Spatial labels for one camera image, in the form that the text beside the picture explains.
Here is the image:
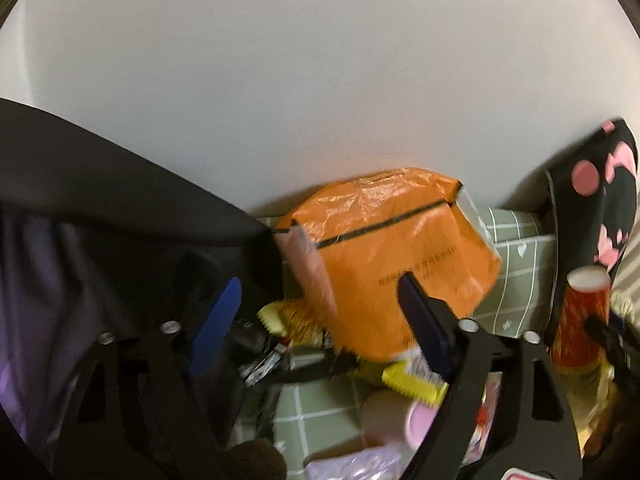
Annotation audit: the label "lilac transparent candy bag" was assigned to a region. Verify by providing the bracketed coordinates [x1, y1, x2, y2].
[304, 445, 405, 480]

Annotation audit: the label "black trash bag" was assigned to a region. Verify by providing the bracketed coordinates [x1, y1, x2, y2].
[1, 100, 286, 479]

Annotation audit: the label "orange plastic snack bag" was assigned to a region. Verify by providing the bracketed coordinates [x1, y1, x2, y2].
[273, 168, 501, 362]

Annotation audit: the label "yellow cartoon snack wrapper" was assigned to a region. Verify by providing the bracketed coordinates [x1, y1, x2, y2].
[382, 356, 448, 408]

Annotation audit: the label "pink cylindrical cup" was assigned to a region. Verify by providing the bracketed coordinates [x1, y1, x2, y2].
[360, 390, 438, 451]

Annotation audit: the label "red paper cup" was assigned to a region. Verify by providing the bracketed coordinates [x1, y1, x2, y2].
[551, 266, 611, 375]

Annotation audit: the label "green checkered bed sheet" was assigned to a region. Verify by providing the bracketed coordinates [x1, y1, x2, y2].
[270, 207, 556, 479]

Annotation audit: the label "yellow red noodle packet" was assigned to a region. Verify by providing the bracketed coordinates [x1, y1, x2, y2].
[257, 299, 333, 349]

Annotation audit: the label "black pillow pink dots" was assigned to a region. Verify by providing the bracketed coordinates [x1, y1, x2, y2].
[544, 118, 639, 342]

